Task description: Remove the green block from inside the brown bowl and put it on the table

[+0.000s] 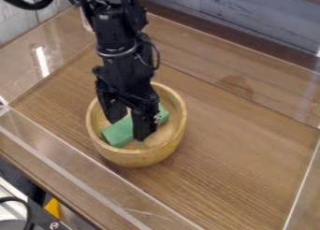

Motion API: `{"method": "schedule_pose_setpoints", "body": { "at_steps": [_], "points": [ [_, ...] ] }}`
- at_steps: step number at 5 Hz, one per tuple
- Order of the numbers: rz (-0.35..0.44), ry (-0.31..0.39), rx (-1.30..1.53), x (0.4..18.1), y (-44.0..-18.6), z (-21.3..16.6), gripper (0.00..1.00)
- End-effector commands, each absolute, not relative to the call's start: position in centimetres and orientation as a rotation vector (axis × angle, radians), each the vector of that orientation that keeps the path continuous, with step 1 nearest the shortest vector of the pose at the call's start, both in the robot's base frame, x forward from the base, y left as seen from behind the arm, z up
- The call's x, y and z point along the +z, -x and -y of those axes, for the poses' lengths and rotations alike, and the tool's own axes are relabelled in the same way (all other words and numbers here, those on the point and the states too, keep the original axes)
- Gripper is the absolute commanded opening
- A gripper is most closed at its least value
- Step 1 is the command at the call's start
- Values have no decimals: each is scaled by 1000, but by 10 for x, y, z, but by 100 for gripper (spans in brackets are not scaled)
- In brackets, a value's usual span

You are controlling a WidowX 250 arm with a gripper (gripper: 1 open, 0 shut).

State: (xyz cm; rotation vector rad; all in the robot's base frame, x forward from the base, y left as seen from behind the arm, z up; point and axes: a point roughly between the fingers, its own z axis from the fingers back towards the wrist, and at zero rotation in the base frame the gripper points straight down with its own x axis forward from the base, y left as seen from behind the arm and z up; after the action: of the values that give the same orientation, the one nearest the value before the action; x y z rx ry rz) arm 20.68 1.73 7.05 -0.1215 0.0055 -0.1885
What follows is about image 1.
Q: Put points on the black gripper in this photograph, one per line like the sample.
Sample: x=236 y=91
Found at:
x=124 y=87

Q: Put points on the green rectangular block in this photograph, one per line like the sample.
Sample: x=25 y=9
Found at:
x=118 y=134

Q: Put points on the brown wooden bowl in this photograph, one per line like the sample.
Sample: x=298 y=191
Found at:
x=141 y=153

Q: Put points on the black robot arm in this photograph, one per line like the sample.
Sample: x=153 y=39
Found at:
x=118 y=21

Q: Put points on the black device with screw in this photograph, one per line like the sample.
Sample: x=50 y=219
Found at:
x=44 y=221

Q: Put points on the clear acrylic tray wall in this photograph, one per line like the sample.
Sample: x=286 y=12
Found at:
x=118 y=198

